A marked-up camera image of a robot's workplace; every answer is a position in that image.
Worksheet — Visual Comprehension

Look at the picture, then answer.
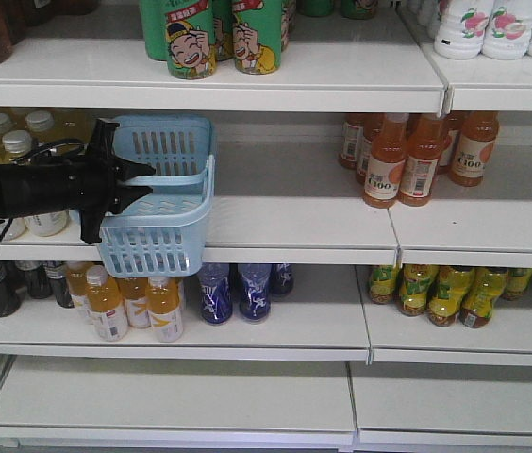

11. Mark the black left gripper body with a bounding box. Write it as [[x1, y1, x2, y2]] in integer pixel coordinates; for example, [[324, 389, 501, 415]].
[[72, 119, 123, 244]]

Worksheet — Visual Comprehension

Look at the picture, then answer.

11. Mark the white store shelving unit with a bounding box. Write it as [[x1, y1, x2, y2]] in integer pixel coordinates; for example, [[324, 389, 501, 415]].
[[0, 1, 532, 452]]

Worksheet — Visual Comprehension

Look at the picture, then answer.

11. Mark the yellow lemon tea bottle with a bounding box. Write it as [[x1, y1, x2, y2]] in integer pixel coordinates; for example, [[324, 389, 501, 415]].
[[459, 267, 508, 328], [398, 264, 439, 316], [427, 265, 475, 327], [502, 268, 532, 300], [368, 265, 401, 305]]

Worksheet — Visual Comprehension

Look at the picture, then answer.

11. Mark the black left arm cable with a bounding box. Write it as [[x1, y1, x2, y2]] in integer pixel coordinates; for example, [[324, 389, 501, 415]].
[[0, 137, 89, 306]]

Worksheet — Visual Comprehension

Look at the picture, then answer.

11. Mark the green cartoon drink can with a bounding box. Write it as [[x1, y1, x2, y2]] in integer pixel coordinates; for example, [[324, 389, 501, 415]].
[[164, 0, 216, 80], [231, 0, 283, 75]]

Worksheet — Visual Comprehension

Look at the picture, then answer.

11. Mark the orange vitamin drink bottle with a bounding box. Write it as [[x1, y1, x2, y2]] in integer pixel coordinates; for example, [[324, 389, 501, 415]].
[[117, 277, 150, 328], [86, 265, 128, 342], [146, 276, 184, 343], [65, 261, 93, 325]]

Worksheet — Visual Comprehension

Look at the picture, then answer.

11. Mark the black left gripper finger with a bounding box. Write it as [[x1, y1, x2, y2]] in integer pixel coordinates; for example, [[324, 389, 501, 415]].
[[113, 185, 153, 212], [117, 158, 156, 182]]

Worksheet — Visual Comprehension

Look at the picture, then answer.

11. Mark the light blue plastic basket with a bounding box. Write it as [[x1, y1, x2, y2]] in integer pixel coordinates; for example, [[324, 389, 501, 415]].
[[93, 114, 217, 278]]

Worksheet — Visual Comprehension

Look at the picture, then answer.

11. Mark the blue sports drink bottle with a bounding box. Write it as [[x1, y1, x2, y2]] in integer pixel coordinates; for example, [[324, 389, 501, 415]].
[[197, 263, 233, 325], [270, 263, 294, 296], [239, 263, 271, 322]]

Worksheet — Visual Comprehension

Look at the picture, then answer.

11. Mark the pale yellow drink bottle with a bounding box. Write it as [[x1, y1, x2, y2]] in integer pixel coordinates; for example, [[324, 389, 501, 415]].
[[0, 218, 26, 241], [24, 210, 68, 237], [2, 130, 33, 163]]

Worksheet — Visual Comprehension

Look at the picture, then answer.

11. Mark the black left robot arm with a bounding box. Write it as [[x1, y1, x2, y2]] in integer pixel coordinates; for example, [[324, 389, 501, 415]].
[[0, 120, 156, 244]]

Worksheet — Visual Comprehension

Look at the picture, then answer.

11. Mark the orange c100 juice bottle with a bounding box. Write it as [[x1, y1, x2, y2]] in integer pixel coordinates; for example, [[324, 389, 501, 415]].
[[449, 111, 499, 187], [397, 113, 444, 207], [363, 113, 409, 209]]

